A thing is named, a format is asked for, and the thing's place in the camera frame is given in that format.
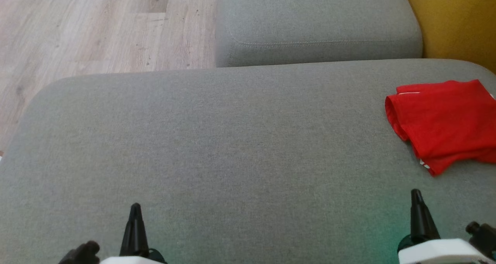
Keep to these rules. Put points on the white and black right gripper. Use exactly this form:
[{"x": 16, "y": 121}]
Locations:
[{"x": 441, "y": 252}]

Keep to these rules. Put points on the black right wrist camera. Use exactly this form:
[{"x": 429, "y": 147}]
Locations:
[{"x": 482, "y": 237}]

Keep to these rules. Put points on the small grey sofa cushion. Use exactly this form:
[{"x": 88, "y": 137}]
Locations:
[{"x": 310, "y": 19}]

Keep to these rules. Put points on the red and white jersey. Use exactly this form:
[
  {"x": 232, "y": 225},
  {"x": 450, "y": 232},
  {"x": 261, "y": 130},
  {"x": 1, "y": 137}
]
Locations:
[{"x": 445, "y": 116}]

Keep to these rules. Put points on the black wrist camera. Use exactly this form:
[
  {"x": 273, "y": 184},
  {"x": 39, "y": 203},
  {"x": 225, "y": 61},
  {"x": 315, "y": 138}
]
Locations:
[
  {"x": 81, "y": 252},
  {"x": 482, "y": 237}
]

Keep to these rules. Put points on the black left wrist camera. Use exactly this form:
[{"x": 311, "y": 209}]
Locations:
[{"x": 81, "y": 252}]

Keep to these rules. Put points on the yellow sofa section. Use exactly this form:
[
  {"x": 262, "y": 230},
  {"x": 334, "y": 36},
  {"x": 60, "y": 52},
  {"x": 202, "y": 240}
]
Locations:
[{"x": 457, "y": 19}]

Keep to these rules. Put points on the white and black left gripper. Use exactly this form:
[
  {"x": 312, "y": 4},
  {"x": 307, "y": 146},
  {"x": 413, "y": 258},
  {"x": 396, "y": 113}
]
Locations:
[{"x": 131, "y": 260}]

